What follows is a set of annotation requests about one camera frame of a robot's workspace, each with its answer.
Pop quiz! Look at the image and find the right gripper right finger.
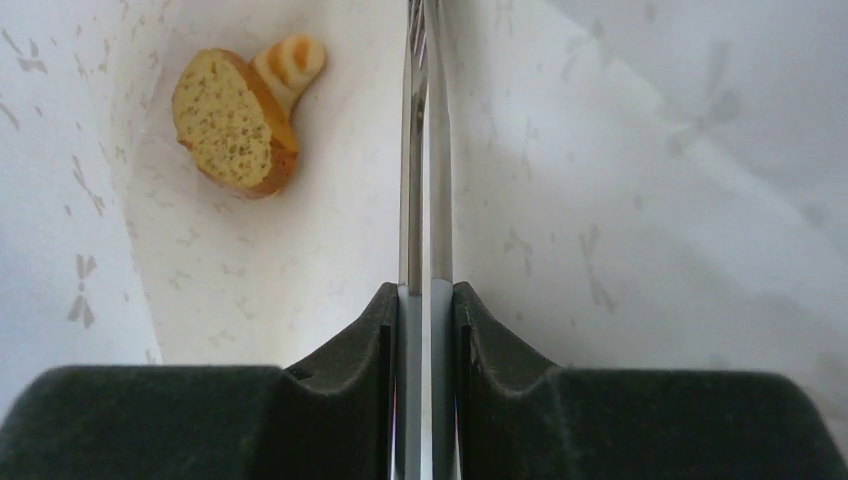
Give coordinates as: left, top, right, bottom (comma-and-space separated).
452, 282, 847, 479

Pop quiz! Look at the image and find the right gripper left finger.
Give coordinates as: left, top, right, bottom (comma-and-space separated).
1, 283, 399, 479

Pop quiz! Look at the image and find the patterned white paper bag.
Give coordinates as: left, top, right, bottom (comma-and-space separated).
1, 1, 847, 447

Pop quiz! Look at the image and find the small striped fake bread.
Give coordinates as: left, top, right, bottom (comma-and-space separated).
250, 34, 327, 117

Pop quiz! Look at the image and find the fake bread slice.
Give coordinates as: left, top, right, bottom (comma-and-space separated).
172, 48, 300, 198

